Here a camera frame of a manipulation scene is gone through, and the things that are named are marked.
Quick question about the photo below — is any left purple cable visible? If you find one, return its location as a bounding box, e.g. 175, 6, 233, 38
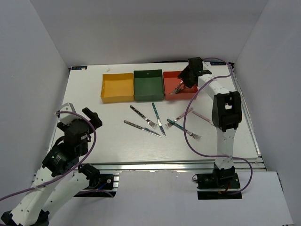
0, 110, 97, 203

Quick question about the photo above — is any teal handled fork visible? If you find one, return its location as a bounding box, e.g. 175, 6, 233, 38
167, 119, 201, 140

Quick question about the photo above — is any pink handled knife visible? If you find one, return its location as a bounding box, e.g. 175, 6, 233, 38
192, 111, 212, 124

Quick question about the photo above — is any red paper box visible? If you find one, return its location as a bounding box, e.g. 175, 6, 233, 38
163, 71, 198, 101

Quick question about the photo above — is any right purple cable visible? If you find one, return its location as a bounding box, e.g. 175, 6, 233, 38
183, 57, 253, 195

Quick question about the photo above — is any green paper box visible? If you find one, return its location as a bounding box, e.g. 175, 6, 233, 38
134, 69, 165, 102

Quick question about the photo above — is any purple cable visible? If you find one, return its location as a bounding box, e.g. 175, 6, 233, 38
0, 110, 97, 203
183, 57, 253, 195

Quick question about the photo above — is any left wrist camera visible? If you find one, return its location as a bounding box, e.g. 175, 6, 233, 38
55, 102, 78, 125

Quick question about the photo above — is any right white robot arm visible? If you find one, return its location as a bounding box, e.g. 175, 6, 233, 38
176, 57, 242, 188

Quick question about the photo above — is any teal handled knife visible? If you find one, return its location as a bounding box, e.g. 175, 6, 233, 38
152, 103, 166, 137

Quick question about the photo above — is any blue corner label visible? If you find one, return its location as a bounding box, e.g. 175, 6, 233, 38
210, 62, 227, 66
71, 65, 87, 70

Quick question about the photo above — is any black patterned handle knife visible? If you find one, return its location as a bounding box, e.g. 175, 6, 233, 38
124, 120, 162, 137

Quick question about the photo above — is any pink handled spoon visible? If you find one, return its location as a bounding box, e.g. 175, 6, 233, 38
174, 81, 187, 94

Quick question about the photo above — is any black patterned handle fork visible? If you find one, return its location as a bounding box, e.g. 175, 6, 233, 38
129, 105, 157, 128

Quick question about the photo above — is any left blue corner label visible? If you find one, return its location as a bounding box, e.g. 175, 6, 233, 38
71, 65, 87, 70

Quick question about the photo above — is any right blue corner label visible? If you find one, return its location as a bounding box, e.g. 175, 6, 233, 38
210, 62, 227, 66

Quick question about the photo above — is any pink handled fork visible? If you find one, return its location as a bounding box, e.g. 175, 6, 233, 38
165, 113, 185, 128

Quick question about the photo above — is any yellow paper box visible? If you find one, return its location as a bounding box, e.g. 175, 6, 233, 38
101, 73, 135, 104

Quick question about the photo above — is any black handled spoon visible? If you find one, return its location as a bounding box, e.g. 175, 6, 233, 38
169, 89, 181, 95

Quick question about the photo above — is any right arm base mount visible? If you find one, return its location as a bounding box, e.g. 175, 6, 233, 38
192, 166, 242, 200

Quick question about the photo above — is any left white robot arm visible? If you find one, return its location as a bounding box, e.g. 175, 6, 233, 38
1, 106, 103, 226

